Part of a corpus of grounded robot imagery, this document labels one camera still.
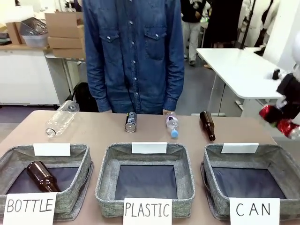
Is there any person's left forearm denim sleeve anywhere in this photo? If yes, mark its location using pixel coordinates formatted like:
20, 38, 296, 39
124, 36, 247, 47
163, 67, 185, 112

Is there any grey fabric basket can label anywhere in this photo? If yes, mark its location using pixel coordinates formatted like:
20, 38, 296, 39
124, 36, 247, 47
200, 142, 300, 221

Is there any small water bottle blue cap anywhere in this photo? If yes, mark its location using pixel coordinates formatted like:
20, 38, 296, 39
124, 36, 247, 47
165, 112, 180, 138

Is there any clear plastic tub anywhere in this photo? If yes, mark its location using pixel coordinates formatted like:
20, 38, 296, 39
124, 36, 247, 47
22, 34, 49, 48

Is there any black backpack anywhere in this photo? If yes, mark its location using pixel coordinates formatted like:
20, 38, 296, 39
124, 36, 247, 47
71, 82, 99, 113

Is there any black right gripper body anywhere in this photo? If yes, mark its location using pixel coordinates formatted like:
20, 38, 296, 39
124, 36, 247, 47
276, 72, 300, 105

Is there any white cabinet wooden top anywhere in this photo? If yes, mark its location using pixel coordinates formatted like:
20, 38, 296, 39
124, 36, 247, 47
0, 44, 61, 106

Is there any grey fabric basket bottle label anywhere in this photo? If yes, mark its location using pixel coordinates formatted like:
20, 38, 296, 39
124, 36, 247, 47
0, 143, 94, 221

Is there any person in denim shirt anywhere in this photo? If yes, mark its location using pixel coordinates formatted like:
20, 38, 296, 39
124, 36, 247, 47
82, 0, 185, 115

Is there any white paper sign PLASTIC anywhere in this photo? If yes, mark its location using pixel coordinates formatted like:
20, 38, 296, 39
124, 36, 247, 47
122, 197, 173, 225

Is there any dark mesh basket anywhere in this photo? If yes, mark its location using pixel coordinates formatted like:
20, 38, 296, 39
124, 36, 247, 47
19, 17, 48, 36

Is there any white paper sign CAN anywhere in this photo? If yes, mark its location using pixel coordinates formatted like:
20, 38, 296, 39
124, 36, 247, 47
229, 197, 281, 225

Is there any person's right forearm denim sleeve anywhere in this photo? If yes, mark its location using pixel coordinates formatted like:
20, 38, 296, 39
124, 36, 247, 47
87, 67, 113, 113

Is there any bystander in white trousers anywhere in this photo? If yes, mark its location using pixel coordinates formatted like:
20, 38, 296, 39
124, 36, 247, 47
180, 0, 206, 66

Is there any small cardboard box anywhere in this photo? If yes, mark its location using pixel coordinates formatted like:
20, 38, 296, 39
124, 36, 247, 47
5, 21, 25, 45

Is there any bystander in black dress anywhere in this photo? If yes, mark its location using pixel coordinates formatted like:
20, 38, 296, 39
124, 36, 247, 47
203, 0, 243, 49

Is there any white table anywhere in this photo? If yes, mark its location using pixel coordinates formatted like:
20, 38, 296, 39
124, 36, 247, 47
196, 47, 289, 118

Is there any black drink can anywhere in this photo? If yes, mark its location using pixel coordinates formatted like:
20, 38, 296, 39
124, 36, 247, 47
124, 111, 137, 133

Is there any large clear plastic bottle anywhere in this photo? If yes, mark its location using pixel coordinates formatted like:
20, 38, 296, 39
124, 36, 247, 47
45, 100, 80, 138

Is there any brown glass bottle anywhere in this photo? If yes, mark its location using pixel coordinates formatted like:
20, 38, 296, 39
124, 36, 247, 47
199, 110, 216, 142
26, 160, 61, 193

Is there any crushed red can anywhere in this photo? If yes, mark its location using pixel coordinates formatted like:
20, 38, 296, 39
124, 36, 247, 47
258, 104, 300, 141

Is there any blank white card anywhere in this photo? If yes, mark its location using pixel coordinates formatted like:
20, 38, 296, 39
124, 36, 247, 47
131, 141, 168, 155
33, 142, 71, 157
220, 142, 260, 154

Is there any large cardboard box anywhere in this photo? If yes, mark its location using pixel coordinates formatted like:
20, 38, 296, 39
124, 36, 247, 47
45, 11, 85, 39

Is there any grey fabric basket plastic label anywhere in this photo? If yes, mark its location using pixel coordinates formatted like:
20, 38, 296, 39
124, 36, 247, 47
95, 142, 196, 218

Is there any white paper sign BOTTLE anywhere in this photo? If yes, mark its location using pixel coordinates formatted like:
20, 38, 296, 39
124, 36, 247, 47
3, 192, 58, 225

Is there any bystander in white coat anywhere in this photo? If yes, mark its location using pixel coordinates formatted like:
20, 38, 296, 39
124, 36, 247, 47
240, 0, 281, 49

